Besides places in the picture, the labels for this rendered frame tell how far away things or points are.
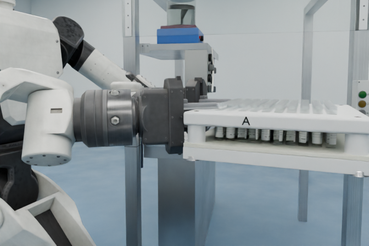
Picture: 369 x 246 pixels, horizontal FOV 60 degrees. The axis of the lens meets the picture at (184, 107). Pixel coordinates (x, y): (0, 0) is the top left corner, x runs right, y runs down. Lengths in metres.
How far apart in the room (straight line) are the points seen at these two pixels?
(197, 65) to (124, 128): 1.03
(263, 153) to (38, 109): 0.32
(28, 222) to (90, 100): 0.39
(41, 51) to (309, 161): 0.63
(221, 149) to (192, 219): 1.32
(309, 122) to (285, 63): 4.22
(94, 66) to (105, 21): 5.04
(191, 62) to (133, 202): 0.71
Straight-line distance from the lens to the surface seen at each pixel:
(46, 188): 0.91
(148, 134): 0.49
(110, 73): 0.99
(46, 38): 0.84
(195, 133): 0.47
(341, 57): 4.61
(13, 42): 0.78
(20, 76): 0.49
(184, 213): 1.76
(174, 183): 1.71
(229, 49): 4.84
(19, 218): 0.79
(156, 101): 0.48
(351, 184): 1.52
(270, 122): 0.44
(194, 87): 0.63
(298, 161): 0.45
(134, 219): 1.61
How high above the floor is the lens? 1.06
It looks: 4 degrees down
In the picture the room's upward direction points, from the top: straight up
